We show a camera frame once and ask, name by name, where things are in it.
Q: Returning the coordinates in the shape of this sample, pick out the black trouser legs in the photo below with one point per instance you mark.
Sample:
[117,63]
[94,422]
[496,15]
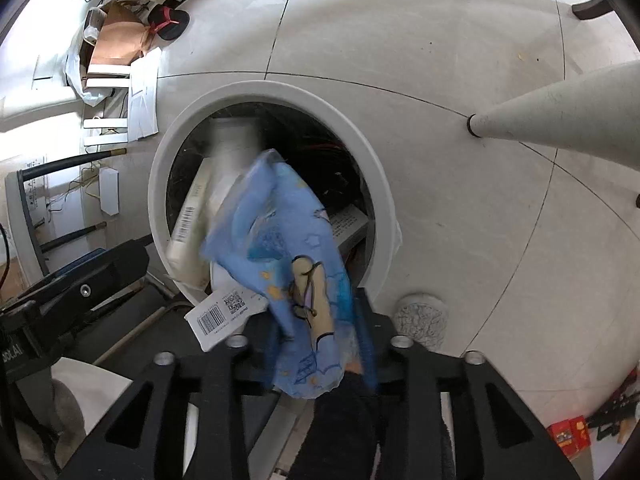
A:
[346,432]

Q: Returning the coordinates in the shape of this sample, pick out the right grey fuzzy slipper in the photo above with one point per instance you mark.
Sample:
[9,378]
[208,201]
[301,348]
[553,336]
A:
[423,318]

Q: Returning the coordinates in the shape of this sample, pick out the white flat paper sheet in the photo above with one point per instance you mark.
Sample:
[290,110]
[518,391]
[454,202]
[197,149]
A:
[141,115]

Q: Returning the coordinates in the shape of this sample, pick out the white box with colour stripes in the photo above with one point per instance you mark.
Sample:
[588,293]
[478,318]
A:
[349,226]

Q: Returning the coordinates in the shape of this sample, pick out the white table leg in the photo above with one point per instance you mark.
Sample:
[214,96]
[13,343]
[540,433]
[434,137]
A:
[596,113]

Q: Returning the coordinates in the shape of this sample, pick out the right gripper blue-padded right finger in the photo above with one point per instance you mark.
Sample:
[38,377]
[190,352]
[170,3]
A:
[448,417]

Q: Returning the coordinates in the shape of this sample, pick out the blue cartoon plastic bag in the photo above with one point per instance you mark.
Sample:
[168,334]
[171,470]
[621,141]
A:
[273,236]

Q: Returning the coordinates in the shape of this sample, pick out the dark wooden chair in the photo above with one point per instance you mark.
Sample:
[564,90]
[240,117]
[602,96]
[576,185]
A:
[591,9]

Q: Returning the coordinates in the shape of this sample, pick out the long white toothpaste box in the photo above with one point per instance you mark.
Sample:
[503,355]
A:
[223,305]

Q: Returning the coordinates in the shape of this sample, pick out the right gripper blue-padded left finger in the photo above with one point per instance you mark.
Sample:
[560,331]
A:
[183,417]

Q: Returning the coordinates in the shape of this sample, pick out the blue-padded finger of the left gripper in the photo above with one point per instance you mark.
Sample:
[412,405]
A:
[36,322]

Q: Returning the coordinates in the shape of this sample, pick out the brown paper bag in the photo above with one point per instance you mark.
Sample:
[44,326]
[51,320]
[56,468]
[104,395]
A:
[113,38]

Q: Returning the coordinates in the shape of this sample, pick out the black red flip-flop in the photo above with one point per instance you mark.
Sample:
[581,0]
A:
[169,24]

